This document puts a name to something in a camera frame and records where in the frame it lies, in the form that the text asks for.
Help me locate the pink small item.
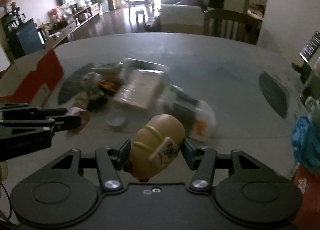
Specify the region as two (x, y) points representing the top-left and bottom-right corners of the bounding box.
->
(66, 107), (90, 134)

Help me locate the plastic bag with packets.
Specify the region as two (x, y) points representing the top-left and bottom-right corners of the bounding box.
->
(156, 84), (216, 142)

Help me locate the tan capsule toy figure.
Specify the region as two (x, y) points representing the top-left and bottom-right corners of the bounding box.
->
(129, 114), (185, 181)

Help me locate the red cardboard box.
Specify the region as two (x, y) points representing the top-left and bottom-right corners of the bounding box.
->
(1, 49), (63, 107)

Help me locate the white round lid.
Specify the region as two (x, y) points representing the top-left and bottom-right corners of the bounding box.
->
(105, 109), (126, 128)

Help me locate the grey ceramic dish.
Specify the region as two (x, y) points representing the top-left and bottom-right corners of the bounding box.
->
(91, 62), (124, 75)

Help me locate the blue cabinet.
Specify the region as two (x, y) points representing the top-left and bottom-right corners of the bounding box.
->
(7, 19), (44, 60)

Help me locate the beige tissue pack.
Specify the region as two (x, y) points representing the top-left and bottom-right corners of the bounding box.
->
(113, 69), (165, 110)

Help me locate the wooden tv console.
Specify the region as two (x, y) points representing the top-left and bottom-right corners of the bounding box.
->
(44, 3), (102, 49)

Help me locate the white green tube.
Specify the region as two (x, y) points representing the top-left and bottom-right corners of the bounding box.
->
(124, 58), (169, 73)

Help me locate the blue cloth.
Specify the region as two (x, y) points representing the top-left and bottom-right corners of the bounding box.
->
(291, 116), (319, 174)

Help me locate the small stool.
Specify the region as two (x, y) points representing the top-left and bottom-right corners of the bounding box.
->
(135, 10), (146, 23)

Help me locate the wooden dining chair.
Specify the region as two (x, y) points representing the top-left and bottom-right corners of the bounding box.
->
(203, 9), (260, 45)

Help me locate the white sofa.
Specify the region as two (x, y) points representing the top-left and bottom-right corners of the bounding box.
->
(159, 4), (204, 35)

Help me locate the coffee table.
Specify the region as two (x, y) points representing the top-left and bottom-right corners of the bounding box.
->
(124, 0), (155, 17)

